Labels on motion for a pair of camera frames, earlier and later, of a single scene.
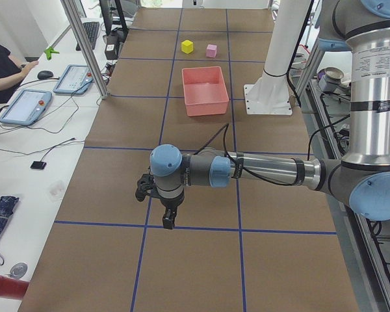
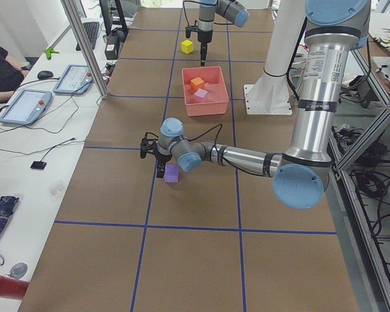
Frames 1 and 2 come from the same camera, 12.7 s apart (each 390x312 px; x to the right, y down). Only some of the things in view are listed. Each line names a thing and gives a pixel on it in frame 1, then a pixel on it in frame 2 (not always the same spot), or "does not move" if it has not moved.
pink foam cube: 211,51 -> 200,93
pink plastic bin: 205,90 does not move
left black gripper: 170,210 -> 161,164
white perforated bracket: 270,94 does not move
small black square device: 38,165 does not move
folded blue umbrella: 4,209 does not move
